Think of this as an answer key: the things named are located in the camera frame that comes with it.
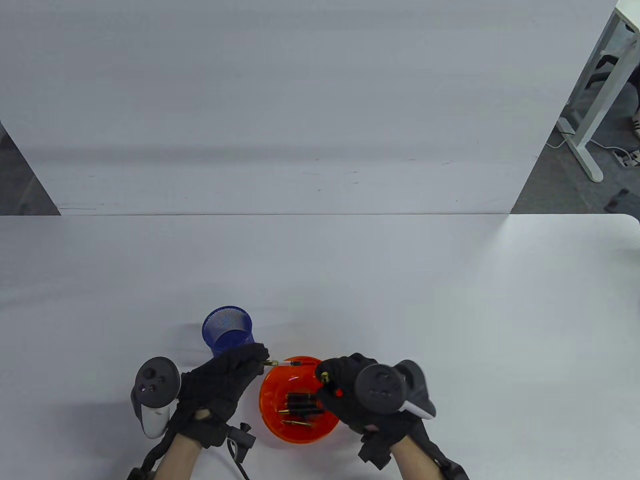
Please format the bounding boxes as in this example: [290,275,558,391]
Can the person's right hand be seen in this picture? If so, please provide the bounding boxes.
[314,353,426,448]

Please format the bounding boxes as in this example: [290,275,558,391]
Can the orange plastic bowl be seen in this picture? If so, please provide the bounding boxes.
[259,356,341,444]

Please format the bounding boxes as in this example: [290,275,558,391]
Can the black arm strap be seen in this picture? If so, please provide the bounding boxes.
[415,420,471,480]
[126,435,173,480]

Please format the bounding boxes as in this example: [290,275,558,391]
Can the white floor cable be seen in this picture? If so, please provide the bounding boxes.
[545,135,640,156]

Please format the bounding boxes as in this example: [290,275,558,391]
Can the pile of fountain pen components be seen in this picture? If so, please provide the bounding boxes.
[277,392,326,428]

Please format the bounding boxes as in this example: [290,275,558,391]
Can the person's left hand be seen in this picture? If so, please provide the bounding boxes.
[172,342,271,448]

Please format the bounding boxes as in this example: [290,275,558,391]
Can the blue mesh pen holder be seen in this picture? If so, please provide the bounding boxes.
[202,306,257,358]

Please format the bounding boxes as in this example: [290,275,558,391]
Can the white partition board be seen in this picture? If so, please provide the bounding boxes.
[0,0,621,216]

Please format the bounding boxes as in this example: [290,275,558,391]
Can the black office chair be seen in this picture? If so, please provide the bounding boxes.
[582,54,621,91]

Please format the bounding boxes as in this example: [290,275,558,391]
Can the white desk frame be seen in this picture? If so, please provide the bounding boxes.
[557,0,640,182]

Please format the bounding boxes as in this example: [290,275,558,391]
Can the grey and white controller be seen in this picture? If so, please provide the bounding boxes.
[354,360,437,420]
[131,356,182,440]

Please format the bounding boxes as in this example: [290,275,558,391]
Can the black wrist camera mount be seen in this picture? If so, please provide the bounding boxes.
[358,434,396,469]
[225,422,257,463]

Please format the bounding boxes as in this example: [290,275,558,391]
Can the person's right forearm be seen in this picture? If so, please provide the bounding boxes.
[390,437,441,480]

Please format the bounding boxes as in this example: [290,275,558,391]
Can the person's left forearm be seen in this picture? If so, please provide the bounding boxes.
[155,432,203,480]

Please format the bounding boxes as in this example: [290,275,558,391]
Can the black camera cable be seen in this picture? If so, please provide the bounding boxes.
[227,440,251,480]

